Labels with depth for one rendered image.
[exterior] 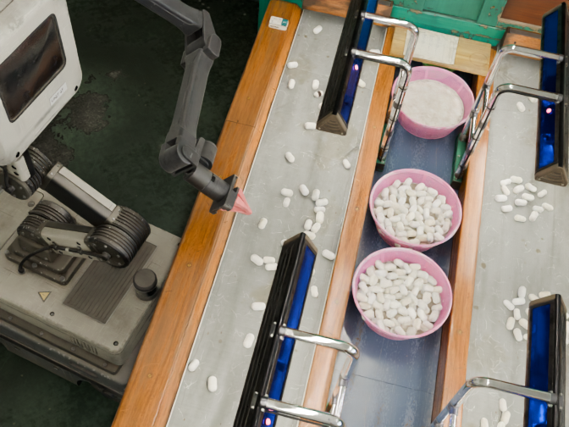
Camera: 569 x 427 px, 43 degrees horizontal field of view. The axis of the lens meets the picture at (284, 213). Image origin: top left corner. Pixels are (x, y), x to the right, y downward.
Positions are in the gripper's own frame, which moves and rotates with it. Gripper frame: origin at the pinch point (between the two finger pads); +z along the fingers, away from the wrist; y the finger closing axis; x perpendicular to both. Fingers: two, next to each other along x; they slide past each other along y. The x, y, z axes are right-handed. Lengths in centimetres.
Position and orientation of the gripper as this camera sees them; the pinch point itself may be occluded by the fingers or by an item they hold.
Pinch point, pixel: (248, 212)
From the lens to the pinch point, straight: 186.3
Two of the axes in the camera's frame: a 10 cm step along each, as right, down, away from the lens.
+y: 2.3, -8.0, 5.5
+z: 7.1, 5.3, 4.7
